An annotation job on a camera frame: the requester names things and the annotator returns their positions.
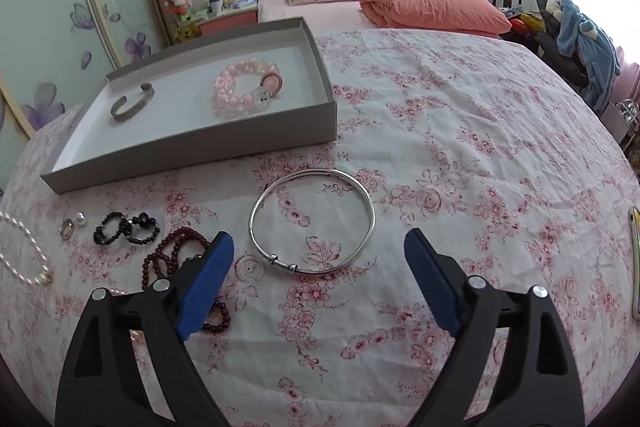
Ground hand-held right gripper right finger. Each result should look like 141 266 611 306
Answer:
404 228 586 427

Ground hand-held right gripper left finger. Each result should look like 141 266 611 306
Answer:
55 231 236 427

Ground dark red bead bracelet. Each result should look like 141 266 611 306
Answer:
141 227 233 335

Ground thin silver bangle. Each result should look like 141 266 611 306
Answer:
248 168 376 275

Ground small pink pearl bracelet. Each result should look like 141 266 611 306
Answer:
111 288 143 342

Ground black bead bracelet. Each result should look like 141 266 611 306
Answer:
94 211 158 247

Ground grey shallow cardboard box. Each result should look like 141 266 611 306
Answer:
40 17 338 195

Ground white pearl strand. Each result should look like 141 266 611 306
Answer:
0 212 53 286

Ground pink floral bed sheet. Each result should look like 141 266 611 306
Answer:
0 27 640 427

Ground smartphone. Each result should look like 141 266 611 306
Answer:
629 204 640 320

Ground yellow green plush toy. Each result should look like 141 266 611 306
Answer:
175 9 201 42

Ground pink nightstand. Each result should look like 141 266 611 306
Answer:
192 4 259 38

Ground orange pillow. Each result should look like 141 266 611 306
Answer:
360 0 513 38

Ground blue plush garment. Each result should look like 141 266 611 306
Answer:
557 0 621 108

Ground plain pink mattress sheet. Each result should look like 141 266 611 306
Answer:
257 0 373 30

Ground black padded chair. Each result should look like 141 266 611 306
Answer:
532 0 601 92

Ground flower-printed wardrobe doors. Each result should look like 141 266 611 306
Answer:
0 0 173 148

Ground silver cuff bracelet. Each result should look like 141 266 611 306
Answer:
110 83 156 124

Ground chunky pink bead bracelet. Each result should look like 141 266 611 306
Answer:
214 59 283 118

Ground wire basket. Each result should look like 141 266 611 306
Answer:
612 101 640 148

